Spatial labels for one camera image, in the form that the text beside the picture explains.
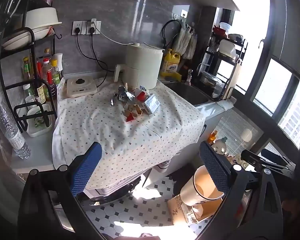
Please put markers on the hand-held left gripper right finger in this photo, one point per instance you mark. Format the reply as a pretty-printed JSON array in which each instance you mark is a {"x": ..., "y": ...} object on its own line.
[{"x": 215, "y": 167}]

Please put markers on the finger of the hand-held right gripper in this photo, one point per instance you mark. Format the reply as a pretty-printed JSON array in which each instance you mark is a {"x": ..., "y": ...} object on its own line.
[
  {"x": 277, "y": 157},
  {"x": 252, "y": 158}
]

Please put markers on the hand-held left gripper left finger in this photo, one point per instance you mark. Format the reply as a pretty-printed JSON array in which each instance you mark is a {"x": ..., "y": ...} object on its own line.
[{"x": 88, "y": 166}]

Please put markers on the paper cup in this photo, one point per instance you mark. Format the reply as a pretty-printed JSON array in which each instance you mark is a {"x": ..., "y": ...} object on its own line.
[{"x": 190, "y": 195}]

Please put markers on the silver foil wrapper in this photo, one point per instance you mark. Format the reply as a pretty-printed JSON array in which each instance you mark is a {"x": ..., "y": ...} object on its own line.
[{"x": 126, "y": 94}]

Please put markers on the white figure toy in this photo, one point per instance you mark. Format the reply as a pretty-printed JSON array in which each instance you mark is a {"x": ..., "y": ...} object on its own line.
[{"x": 221, "y": 146}]

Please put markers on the floral white tablecloth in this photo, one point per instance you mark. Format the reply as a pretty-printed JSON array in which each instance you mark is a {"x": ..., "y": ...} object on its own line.
[{"x": 115, "y": 135}]

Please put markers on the cardboard box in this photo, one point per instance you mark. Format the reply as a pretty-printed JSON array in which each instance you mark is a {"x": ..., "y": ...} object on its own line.
[{"x": 180, "y": 212}]

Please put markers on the white plastic tray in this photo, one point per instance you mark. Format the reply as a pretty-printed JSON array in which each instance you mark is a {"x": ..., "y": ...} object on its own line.
[{"x": 40, "y": 130}]

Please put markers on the green printed packet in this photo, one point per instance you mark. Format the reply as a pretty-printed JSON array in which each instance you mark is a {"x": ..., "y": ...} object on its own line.
[{"x": 40, "y": 122}]

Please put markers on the small silver foil scrap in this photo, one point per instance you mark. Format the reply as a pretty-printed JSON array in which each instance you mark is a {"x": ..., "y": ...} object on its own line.
[{"x": 112, "y": 102}]

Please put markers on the crumpled brown paper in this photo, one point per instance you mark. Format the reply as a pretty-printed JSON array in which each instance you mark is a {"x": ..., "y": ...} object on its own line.
[{"x": 135, "y": 110}]

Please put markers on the cream kettle heating base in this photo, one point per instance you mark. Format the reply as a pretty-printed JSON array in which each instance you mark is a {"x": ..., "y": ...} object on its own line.
[{"x": 77, "y": 88}]

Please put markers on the steel sink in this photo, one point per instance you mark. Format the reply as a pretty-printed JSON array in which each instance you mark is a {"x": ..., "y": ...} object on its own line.
[{"x": 187, "y": 93}]

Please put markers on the cream cutting board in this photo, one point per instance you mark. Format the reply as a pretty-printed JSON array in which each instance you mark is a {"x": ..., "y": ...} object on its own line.
[{"x": 235, "y": 80}]

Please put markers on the clear water bottle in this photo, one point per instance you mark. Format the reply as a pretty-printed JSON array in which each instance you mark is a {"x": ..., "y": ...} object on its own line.
[{"x": 10, "y": 127}]

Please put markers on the white labelled packet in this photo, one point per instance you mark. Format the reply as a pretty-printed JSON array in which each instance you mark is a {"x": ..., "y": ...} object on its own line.
[{"x": 152, "y": 104}]

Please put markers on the glass lidded pot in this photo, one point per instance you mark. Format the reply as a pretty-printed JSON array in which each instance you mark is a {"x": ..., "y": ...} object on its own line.
[{"x": 211, "y": 78}]

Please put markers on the white cap plastic jar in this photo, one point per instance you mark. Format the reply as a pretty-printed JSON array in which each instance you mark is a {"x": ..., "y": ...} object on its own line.
[{"x": 29, "y": 96}]

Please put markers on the crumpled white plastic wrapper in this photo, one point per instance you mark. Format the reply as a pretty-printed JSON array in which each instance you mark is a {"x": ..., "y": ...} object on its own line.
[{"x": 146, "y": 90}]

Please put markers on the red label oil bottle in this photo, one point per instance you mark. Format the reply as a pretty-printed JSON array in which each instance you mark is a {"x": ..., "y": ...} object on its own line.
[{"x": 49, "y": 76}]

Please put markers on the yellow cap green label bottle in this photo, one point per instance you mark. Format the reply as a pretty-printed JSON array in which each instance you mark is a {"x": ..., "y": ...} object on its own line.
[{"x": 55, "y": 73}]

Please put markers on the black dish rack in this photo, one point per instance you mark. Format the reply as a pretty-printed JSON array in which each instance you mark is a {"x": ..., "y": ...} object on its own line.
[{"x": 215, "y": 62}]

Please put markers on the yellow detergent jug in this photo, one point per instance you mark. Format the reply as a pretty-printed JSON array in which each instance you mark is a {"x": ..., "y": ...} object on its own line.
[{"x": 170, "y": 67}]

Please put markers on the white pot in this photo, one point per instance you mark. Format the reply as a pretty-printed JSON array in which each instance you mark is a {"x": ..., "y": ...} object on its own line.
[{"x": 227, "y": 48}]

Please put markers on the cream air fryer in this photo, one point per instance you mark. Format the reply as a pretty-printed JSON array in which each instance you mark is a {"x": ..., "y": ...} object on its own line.
[{"x": 142, "y": 65}]

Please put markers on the small green label sauce bottle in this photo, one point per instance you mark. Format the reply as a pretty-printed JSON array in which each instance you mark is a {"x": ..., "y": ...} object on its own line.
[{"x": 26, "y": 68}]

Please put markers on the black kitchen shelf rack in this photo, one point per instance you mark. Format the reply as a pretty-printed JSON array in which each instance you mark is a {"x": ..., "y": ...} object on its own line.
[{"x": 33, "y": 55}]

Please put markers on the hanging plastic bags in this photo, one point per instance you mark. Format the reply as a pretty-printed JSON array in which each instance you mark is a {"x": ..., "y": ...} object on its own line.
[{"x": 185, "y": 42}]

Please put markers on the white plate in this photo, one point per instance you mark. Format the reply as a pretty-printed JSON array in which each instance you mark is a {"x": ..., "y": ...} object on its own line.
[{"x": 15, "y": 41}]

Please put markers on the large white bowl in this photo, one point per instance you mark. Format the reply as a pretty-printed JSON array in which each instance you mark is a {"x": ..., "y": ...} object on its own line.
[{"x": 41, "y": 17}]

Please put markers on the white double wall socket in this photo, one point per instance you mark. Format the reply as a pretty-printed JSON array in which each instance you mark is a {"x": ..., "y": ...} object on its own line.
[{"x": 96, "y": 28}]

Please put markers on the metal wall hook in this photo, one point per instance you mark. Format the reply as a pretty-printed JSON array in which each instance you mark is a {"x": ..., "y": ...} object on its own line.
[{"x": 183, "y": 13}]

